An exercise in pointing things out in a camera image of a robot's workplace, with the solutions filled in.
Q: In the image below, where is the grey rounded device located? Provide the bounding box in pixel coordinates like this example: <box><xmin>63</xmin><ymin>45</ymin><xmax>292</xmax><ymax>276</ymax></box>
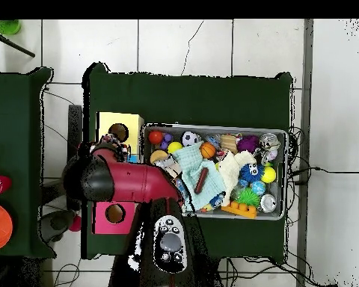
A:
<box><xmin>40</xmin><ymin>209</ymin><xmax>76</xmax><ymax>244</ymax></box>

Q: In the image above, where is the silver toy robot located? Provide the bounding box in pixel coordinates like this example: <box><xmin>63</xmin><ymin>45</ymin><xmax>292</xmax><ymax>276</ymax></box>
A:
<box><xmin>153</xmin><ymin>157</ymin><xmax>182</xmax><ymax>179</ymax></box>

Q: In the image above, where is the mint green cloth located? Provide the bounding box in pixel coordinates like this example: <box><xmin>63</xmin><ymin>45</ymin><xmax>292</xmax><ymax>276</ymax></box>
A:
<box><xmin>171</xmin><ymin>142</ymin><xmax>227</xmax><ymax>212</ymax></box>

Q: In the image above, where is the dark green table cloth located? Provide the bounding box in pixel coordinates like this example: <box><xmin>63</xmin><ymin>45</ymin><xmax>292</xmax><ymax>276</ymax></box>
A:
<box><xmin>0</xmin><ymin>67</ymin><xmax>57</xmax><ymax>260</ymax></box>
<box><xmin>81</xmin><ymin>62</ymin><xmax>294</xmax><ymax>260</ymax></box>

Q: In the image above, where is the small orange basketball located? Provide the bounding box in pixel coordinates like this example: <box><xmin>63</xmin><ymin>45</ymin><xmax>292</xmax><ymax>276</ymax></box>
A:
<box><xmin>199</xmin><ymin>142</ymin><xmax>217</xmax><ymax>160</ymax></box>

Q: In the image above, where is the colourful patterned cloth scrunchie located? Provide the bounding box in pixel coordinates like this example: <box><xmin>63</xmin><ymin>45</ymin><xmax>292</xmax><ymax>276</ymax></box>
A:
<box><xmin>99</xmin><ymin>132</ymin><xmax>129</xmax><ymax>153</ymax></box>

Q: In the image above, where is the silver mesh bin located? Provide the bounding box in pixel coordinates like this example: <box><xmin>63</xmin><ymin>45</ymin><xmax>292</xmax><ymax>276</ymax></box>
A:
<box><xmin>138</xmin><ymin>123</ymin><xmax>289</xmax><ymax>221</ymax></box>

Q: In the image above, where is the black rod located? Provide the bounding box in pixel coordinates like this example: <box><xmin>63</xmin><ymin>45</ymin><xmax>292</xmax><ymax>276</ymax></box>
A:
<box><xmin>0</xmin><ymin>28</ymin><xmax>36</xmax><ymax>58</ymax></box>

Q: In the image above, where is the green round object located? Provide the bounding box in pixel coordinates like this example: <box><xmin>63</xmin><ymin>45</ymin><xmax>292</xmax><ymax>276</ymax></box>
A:
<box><xmin>0</xmin><ymin>19</ymin><xmax>22</xmax><ymax>36</ymax></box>

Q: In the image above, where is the black metal stand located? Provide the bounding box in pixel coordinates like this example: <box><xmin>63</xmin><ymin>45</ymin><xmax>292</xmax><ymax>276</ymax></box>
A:
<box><xmin>67</xmin><ymin>104</ymin><xmax>84</xmax><ymax>156</ymax></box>

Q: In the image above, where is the yellow ball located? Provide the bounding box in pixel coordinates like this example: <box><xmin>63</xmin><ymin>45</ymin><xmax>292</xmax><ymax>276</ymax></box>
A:
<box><xmin>167</xmin><ymin>141</ymin><xmax>184</xmax><ymax>155</ymax></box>

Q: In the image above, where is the black cable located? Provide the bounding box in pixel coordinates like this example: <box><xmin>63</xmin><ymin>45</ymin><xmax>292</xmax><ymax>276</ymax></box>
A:
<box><xmin>289</xmin><ymin>165</ymin><xmax>359</xmax><ymax>175</ymax></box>

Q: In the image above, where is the cream cloth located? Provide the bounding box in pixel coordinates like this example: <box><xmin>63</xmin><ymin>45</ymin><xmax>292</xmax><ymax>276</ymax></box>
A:
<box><xmin>217</xmin><ymin>149</ymin><xmax>257</xmax><ymax>207</ymax></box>

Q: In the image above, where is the wooden box with three holes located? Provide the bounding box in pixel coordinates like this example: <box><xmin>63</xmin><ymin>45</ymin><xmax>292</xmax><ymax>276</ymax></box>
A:
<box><xmin>90</xmin><ymin>111</ymin><xmax>145</xmax><ymax>235</ymax></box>

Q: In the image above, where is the black and white soccer ball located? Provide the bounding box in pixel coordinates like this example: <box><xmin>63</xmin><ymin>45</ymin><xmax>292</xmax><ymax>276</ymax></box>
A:
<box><xmin>181</xmin><ymin>131</ymin><xmax>200</xmax><ymax>147</ymax></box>

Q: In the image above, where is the purple spiky ball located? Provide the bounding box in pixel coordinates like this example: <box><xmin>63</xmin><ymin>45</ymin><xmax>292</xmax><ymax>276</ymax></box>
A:
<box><xmin>236</xmin><ymin>135</ymin><xmax>260</xmax><ymax>154</ymax></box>

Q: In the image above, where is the brown toy sausage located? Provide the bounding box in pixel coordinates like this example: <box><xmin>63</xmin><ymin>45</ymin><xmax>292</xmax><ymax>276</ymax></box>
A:
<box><xmin>193</xmin><ymin>166</ymin><xmax>209</xmax><ymax>195</ymax></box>

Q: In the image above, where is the long orange toy brick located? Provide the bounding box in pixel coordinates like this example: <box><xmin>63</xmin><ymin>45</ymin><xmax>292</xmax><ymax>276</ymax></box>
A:
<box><xmin>220</xmin><ymin>200</ymin><xmax>258</xmax><ymax>220</ymax></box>

